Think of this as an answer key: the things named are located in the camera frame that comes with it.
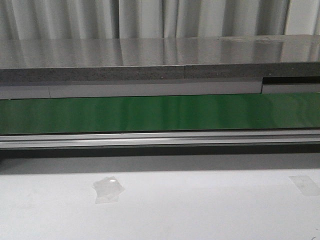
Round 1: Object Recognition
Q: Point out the grey stone counter slab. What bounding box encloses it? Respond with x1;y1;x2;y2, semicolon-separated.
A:
0;35;320;85

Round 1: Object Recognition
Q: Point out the clear tape patch left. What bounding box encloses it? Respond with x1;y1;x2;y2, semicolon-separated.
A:
93;176;125;204

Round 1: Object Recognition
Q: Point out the green conveyor belt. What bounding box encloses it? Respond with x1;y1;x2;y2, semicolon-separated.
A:
0;93;320;135

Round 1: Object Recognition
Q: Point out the grey panel under counter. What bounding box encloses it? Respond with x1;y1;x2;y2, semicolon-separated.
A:
0;76;320;100

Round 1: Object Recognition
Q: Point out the clear tape strip right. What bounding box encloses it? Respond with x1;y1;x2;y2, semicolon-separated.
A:
289;175;320;197

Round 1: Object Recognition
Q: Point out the white pleated curtain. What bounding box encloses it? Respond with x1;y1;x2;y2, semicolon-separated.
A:
0;0;320;40

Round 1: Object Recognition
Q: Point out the aluminium conveyor side rail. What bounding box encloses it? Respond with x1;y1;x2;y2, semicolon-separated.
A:
0;129;320;150

